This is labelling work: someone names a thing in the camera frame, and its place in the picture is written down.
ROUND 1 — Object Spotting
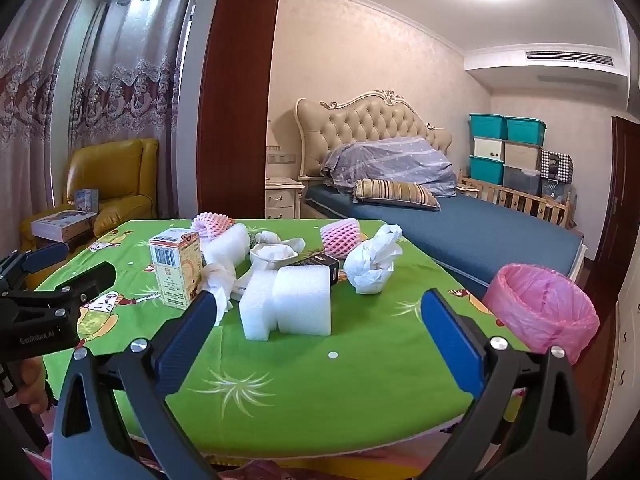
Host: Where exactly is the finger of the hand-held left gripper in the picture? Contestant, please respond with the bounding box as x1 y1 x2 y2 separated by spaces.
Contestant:
0 242 69 291
0 261 117 321

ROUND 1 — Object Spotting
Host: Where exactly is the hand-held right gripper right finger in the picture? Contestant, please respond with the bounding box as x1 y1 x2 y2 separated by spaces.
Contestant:
420 287 591 480

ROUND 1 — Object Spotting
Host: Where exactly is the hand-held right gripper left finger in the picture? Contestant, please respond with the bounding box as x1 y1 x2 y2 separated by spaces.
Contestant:
52 287 221 480

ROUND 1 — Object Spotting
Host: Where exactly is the white tissue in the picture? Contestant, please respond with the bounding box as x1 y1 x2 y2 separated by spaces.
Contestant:
200 262 246 326

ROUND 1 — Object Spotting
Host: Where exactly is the small printed carton box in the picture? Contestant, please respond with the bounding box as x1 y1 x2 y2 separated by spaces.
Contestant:
149 227 203 309

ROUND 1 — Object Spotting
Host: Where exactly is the waste bin with pink bag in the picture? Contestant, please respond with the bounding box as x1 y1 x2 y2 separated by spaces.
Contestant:
482 262 601 366

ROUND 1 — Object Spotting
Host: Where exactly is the white plastic bag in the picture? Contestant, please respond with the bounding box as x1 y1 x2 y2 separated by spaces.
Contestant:
344 224 403 295

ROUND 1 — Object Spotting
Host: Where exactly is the white foam sheet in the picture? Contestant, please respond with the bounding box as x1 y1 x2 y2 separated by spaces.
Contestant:
202 222 251 267

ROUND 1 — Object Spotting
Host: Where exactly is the white foam block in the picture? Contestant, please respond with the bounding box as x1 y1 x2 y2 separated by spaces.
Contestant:
239 265 333 343

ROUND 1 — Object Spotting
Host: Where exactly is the white printed paper cup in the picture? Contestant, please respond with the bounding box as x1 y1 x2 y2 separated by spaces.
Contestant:
250 242 297 274

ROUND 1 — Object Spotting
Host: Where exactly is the pink foam fruit net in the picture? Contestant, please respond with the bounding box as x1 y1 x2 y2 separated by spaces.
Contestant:
320 218 363 260
192 212 236 241

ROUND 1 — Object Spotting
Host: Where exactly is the white paper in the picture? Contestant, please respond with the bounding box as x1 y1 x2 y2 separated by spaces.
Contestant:
252 230 306 256

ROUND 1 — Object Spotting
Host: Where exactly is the small black box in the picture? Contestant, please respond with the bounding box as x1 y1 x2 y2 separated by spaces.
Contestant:
292 252 341 283

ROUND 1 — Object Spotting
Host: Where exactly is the person's left hand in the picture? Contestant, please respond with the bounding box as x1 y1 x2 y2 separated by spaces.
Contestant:
15 357 51 415

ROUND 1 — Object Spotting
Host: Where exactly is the flat white box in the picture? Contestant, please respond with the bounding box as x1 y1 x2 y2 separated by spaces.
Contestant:
31 210 97 242

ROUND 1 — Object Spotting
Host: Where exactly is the small blue box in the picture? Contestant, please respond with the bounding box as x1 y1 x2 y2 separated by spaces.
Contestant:
74 188 99 213

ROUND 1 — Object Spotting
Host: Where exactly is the yellow leather armchair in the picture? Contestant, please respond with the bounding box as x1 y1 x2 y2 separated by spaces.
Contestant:
20 138 161 281

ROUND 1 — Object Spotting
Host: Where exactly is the bed with blue sheet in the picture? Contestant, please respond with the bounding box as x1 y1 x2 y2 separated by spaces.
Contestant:
300 180 586 291

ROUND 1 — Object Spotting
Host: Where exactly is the green printed blanket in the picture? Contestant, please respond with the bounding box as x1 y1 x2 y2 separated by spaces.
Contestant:
30 217 533 480

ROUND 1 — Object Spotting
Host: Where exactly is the lace patterned curtain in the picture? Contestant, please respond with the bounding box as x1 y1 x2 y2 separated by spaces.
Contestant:
0 0 83 261
67 0 201 221

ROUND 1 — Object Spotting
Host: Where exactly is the striped pillow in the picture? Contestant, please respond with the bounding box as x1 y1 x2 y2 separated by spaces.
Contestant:
352 178 442 211

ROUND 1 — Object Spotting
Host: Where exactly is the teal storage box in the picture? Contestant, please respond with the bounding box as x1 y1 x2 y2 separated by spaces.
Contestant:
468 113 508 140
505 116 546 146
468 155 506 186

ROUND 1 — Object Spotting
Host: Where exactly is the cream nightstand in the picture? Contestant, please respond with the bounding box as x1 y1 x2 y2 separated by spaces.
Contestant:
264 177 306 221

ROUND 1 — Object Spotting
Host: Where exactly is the grey clear storage box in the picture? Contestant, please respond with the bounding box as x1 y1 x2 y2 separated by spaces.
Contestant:
501 162 543 196

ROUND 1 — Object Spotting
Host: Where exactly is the white wardrobe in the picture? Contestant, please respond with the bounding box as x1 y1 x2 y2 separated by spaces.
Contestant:
614 260 640 461

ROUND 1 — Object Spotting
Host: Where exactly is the grey bag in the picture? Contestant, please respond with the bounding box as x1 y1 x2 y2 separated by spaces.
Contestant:
540 180 571 202

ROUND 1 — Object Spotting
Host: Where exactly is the grey-blue quilt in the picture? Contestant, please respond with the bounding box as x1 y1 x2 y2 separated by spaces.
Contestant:
320 136 458 198

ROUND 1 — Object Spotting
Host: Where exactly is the white storage box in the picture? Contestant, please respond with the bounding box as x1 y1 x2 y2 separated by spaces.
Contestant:
472 136 506 161

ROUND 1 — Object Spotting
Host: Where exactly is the beige storage box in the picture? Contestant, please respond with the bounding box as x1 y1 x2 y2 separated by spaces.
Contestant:
502 141 543 168

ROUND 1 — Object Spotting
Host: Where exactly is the black white checkered bag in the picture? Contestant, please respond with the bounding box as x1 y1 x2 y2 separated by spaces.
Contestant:
540 150 573 183

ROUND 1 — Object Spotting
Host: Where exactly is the dark wooden door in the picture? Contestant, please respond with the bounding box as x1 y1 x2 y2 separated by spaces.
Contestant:
582 115 640 286

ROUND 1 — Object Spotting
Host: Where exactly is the beige tufted headboard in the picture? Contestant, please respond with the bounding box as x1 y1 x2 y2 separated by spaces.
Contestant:
295 90 453 181

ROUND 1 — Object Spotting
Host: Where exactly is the air conditioner vent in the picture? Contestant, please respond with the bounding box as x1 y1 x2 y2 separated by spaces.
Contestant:
525 50 615 67

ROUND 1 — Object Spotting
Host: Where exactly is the wooden crib rail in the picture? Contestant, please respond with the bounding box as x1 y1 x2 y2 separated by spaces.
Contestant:
457 176 576 228

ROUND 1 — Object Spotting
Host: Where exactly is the dark wooden door frame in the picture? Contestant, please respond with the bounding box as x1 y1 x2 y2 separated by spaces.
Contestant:
197 0 288 221

